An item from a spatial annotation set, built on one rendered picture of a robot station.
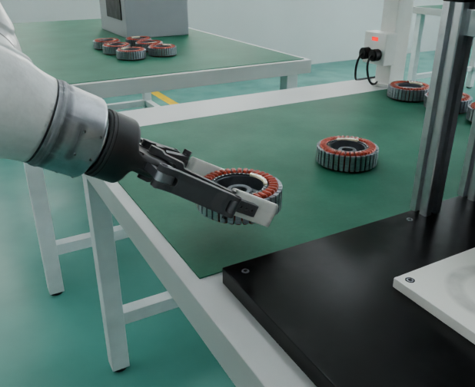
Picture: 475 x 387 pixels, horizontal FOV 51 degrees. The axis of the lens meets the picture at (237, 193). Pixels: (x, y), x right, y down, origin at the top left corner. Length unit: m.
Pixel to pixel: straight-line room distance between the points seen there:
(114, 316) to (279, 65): 1.06
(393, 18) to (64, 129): 1.21
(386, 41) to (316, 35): 4.49
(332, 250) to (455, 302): 0.16
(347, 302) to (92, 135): 0.31
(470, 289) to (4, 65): 0.50
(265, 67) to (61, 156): 1.44
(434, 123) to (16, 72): 0.50
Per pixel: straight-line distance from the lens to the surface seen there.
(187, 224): 0.72
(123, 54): 1.99
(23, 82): 0.49
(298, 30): 5.85
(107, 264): 1.37
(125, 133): 0.53
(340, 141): 0.98
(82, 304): 1.88
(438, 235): 0.70
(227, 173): 0.68
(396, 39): 1.56
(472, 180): 0.81
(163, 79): 1.71
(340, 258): 0.62
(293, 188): 0.84
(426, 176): 0.73
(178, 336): 1.68
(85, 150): 0.51
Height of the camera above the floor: 1.09
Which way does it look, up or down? 25 degrees down
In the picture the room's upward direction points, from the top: straight up
